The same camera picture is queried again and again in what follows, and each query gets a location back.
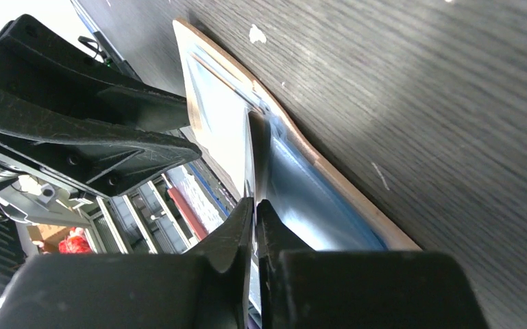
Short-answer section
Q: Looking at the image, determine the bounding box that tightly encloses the beige leather card holder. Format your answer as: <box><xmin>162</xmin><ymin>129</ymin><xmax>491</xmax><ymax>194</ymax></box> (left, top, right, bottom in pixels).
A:
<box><xmin>173</xmin><ymin>19</ymin><xmax>418</xmax><ymax>251</ymax></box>

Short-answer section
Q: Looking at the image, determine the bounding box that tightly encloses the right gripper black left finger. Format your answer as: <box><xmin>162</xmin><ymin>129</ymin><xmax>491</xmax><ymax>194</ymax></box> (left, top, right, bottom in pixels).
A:
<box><xmin>0</xmin><ymin>197</ymin><xmax>254</xmax><ymax>328</ymax></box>

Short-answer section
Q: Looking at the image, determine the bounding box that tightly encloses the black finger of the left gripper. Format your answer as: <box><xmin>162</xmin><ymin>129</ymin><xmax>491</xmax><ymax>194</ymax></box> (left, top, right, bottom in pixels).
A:
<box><xmin>0</xmin><ymin>89</ymin><xmax>201</xmax><ymax>198</ymax></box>
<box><xmin>0</xmin><ymin>14</ymin><xmax>190</xmax><ymax>132</ymax></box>

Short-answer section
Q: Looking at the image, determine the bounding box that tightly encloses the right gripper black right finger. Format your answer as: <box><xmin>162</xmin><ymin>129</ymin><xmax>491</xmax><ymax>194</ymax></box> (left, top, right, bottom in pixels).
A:
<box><xmin>256</xmin><ymin>200</ymin><xmax>488</xmax><ymax>328</ymax></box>

